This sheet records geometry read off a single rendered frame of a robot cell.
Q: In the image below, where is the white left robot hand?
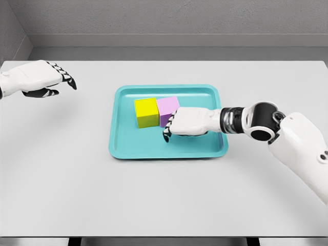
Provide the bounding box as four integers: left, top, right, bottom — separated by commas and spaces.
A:
14, 60, 77, 98

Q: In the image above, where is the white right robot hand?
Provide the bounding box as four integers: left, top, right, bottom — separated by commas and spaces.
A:
162, 107, 211, 143

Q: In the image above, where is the pink cube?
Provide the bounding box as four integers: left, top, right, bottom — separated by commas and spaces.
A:
156, 96, 180, 128

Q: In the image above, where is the yellow cube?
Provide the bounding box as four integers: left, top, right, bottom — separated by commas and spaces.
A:
134, 97, 160, 129

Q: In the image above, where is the teal square tray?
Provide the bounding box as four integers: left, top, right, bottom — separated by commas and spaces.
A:
108, 84, 229, 160

